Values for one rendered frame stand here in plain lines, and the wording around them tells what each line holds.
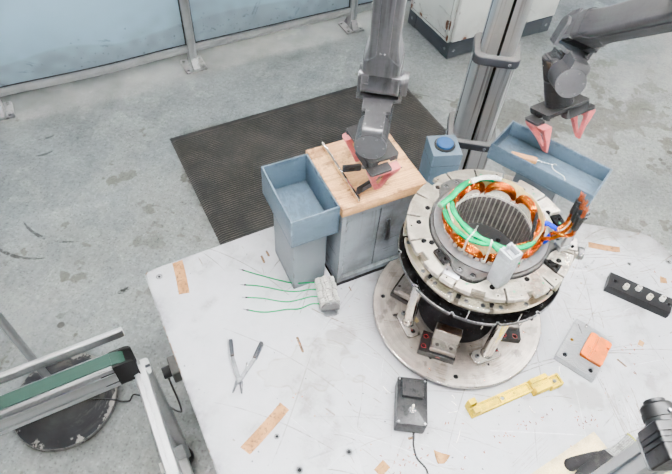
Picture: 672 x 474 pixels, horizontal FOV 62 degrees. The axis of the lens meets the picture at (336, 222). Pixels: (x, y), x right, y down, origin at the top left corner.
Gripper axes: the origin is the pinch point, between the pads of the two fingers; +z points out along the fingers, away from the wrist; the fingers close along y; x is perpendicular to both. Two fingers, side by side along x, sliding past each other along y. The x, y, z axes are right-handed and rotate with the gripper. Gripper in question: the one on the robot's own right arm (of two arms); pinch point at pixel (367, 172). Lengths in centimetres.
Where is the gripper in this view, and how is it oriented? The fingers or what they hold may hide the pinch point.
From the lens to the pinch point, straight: 117.3
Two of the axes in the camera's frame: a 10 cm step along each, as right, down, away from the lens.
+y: 4.4, 7.4, -5.1
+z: -0.5, 5.9, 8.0
